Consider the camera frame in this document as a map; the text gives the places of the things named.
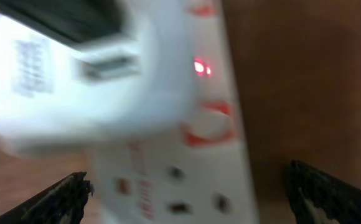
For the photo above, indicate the white power strip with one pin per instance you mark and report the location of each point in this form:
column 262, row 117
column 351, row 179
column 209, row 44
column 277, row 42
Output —
column 198, row 172

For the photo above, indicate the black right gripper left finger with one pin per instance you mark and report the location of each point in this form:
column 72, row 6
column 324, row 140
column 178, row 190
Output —
column 63, row 202

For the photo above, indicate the white charger plug adapter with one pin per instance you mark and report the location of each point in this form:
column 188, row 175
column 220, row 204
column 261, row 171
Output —
column 56, row 97

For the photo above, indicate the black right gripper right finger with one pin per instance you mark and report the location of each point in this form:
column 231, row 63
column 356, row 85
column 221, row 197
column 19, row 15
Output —
column 308, row 188

